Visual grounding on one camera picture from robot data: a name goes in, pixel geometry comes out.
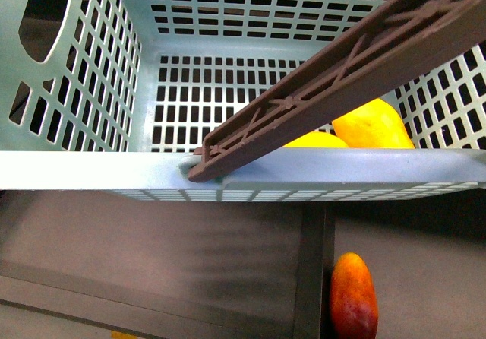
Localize yellow lemon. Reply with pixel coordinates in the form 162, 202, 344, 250
284, 131, 349, 148

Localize light blue plastic basket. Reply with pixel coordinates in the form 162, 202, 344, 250
1, 0, 485, 202

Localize red yellow mango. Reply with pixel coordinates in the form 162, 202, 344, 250
329, 252, 379, 338

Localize black display tray divider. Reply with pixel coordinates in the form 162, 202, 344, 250
292, 202, 335, 338

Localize brown basket handle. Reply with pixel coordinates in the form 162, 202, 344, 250
188, 0, 485, 182

